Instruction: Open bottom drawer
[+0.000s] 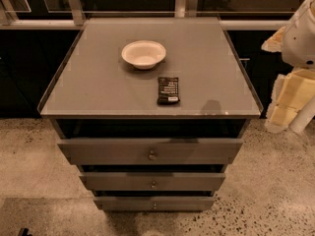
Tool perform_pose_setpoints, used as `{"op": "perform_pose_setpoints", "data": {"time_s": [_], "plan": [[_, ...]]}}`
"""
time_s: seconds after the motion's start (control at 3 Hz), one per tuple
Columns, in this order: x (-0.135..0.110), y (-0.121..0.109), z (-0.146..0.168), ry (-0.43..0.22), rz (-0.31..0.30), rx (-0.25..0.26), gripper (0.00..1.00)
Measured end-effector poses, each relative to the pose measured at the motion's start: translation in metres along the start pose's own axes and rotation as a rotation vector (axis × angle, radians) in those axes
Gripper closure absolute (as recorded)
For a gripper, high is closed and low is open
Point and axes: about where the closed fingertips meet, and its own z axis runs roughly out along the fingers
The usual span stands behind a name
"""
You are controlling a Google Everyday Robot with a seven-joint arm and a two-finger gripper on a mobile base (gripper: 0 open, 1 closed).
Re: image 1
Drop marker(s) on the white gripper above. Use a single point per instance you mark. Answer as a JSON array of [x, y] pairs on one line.
[[299, 44]]

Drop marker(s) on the grey bottom drawer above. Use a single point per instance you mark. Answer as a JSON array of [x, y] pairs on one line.
[[157, 203]]

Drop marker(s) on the grey drawer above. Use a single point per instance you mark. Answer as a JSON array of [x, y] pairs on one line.
[[157, 203], [115, 151], [152, 181]]

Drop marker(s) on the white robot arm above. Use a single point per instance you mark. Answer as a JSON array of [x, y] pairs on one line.
[[295, 42]]

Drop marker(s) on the grey middle drawer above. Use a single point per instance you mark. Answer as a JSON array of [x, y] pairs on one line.
[[152, 181]]

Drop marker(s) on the grey top drawer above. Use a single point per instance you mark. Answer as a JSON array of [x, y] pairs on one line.
[[115, 151]]

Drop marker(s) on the white pillar base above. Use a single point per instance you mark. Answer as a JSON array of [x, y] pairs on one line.
[[304, 117]]

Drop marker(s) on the black snack bar packet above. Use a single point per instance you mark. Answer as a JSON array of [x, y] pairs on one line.
[[168, 90]]

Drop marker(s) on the white bowl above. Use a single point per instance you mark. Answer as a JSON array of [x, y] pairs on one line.
[[143, 54]]

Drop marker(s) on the metal window rail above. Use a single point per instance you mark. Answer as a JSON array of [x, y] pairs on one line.
[[72, 14]]

